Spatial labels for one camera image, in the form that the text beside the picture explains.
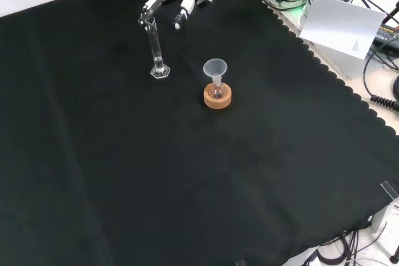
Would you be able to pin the clear glass graduated cylinder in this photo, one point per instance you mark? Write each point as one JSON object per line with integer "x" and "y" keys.
{"x": 158, "y": 66}

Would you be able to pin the clear plastic funnel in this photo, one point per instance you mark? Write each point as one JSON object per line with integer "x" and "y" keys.
{"x": 215, "y": 67}

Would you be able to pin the small round-bottom glass flask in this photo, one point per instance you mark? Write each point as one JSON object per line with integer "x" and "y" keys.
{"x": 218, "y": 91}

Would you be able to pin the black bench cloth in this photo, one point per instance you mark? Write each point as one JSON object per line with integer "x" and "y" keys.
{"x": 156, "y": 160}

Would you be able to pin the white box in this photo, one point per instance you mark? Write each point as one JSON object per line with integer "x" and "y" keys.
{"x": 355, "y": 65}

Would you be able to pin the black power adapter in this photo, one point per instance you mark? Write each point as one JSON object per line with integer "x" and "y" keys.
{"x": 388, "y": 35}

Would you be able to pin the clear cloth clip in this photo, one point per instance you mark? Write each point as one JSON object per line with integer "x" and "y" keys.
{"x": 390, "y": 190}
{"x": 240, "y": 262}

